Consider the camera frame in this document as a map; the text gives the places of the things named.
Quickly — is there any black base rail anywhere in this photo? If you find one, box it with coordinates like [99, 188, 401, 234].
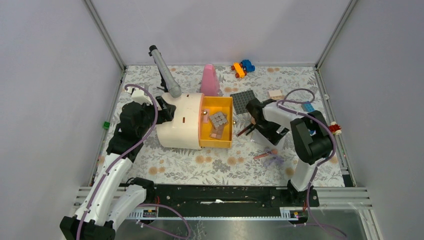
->
[145, 184, 320, 218]

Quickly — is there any red yellow toy car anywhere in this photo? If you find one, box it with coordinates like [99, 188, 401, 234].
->
[328, 121, 342, 136]

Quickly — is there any pink handle brush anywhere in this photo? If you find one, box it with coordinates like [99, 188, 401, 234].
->
[253, 148, 278, 160]

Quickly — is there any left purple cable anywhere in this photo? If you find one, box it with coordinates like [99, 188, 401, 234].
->
[76, 84, 194, 240]

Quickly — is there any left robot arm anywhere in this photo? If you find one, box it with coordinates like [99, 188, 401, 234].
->
[59, 87, 177, 240]

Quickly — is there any pink square compact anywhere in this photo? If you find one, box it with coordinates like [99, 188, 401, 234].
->
[202, 109, 209, 124]

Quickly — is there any light blue lego brick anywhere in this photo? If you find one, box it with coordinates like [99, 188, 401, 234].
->
[301, 101, 315, 113]

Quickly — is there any black makeup brush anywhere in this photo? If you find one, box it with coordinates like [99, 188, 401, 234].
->
[236, 123, 255, 137]

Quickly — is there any beige lego brick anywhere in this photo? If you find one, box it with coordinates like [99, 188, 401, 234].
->
[268, 89, 285, 100]

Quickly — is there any grey microphone on stand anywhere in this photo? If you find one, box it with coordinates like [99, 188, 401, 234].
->
[148, 45, 182, 98]

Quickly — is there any green small block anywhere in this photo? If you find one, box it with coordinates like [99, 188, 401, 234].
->
[102, 121, 110, 130]

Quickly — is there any cream round drawer organizer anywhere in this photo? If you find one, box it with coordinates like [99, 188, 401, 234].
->
[156, 93, 233, 150]

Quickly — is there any orange and blue toy car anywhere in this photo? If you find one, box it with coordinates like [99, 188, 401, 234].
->
[230, 59, 256, 79]

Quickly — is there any pink cone bottle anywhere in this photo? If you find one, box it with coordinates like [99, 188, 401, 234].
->
[199, 63, 220, 97]

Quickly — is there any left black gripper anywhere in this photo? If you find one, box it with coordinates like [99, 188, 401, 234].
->
[138, 96, 176, 137]

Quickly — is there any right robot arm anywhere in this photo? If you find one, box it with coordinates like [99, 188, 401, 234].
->
[246, 98, 337, 206]

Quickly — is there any grey lego baseplate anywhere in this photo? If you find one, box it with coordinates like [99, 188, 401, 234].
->
[230, 90, 256, 115]

